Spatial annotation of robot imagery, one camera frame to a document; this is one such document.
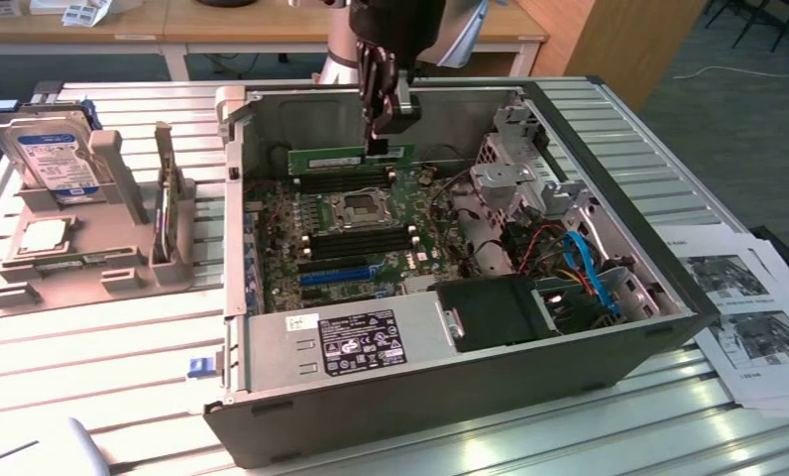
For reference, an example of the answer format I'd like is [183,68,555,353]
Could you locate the grey power supply unit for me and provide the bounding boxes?
[243,291,465,394]

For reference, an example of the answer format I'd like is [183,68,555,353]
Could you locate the black RAM slot bank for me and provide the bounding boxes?
[299,224,421,263]
[295,165,399,195]

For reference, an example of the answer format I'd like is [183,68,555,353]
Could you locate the open grey PC case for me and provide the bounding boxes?
[201,73,723,470]

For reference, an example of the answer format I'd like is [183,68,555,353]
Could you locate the CPU chip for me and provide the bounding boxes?
[19,219,77,255]

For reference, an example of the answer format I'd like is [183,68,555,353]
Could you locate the CPU socket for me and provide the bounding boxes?
[325,189,388,230]

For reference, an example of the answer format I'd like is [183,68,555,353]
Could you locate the blue wire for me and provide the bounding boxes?
[560,229,625,321]

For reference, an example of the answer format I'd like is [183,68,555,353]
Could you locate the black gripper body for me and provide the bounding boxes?
[345,0,444,69]

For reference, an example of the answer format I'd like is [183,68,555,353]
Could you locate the upright RAM stick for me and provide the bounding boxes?
[152,180,179,262]

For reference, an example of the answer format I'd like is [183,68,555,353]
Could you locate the black expansion slot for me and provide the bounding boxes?
[296,256,371,275]

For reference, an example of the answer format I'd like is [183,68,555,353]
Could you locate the printed paper sheets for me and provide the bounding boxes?
[657,223,789,418]

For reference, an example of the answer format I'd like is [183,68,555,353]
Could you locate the grey parts rack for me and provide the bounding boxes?
[0,120,203,319]

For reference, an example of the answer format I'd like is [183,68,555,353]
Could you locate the hard disk with blue label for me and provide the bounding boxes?
[0,116,99,205]

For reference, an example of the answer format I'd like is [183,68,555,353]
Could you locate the green motherboard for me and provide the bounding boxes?
[243,166,479,314]

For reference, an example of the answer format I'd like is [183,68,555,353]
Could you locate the black chairs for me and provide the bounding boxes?
[702,0,789,63]

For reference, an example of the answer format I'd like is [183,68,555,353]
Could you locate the white curved object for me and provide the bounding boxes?
[65,416,112,476]

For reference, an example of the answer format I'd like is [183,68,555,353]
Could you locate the silver metal disk bay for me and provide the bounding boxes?
[467,91,607,234]

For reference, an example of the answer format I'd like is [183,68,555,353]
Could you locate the thin black cable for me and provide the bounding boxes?
[0,439,41,468]

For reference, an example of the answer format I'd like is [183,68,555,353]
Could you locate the wooden cabinet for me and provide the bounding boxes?
[517,0,710,114]

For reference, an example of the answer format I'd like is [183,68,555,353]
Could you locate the blue expansion slot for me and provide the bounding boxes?
[296,268,375,288]

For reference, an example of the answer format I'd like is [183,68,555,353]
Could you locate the green RAM stick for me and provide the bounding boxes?
[285,143,417,176]

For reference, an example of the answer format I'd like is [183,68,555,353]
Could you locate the hard disk in blue caddy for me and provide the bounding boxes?
[0,97,101,150]

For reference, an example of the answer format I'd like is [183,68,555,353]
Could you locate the black fan shroud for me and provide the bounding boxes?
[435,274,561,354]

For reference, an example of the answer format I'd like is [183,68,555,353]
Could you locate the white floor cable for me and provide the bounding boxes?
[671,62,789,81]

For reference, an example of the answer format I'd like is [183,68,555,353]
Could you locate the wooden desk with white frame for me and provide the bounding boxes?
[0,0,552,83]

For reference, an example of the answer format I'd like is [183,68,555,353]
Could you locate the red and black wires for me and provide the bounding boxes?
[499,220,624,298]

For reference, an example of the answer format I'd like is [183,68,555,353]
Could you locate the white papers on desk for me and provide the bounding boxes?
[27,0,116,30]

